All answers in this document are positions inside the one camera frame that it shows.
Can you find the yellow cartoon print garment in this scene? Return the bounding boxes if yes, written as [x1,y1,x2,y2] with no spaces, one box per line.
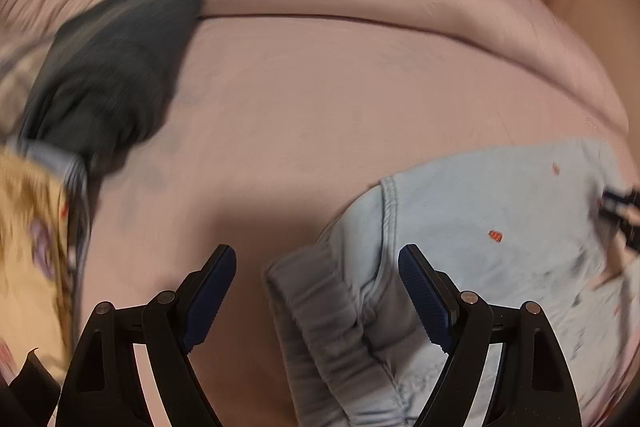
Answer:
[0,147,73,383]

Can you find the dark folded garment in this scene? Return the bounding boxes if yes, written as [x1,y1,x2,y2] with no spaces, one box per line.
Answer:
[17,0,203,176]

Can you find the light blue strawberry pants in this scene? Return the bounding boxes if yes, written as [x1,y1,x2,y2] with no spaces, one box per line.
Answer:
[265,139,639,426]

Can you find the plaid pillow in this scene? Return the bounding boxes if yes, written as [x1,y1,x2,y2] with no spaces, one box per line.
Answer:
[0,29,53,143]

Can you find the pink bed sheet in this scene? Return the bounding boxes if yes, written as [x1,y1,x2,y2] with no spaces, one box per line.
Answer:
[82,17,638,426]

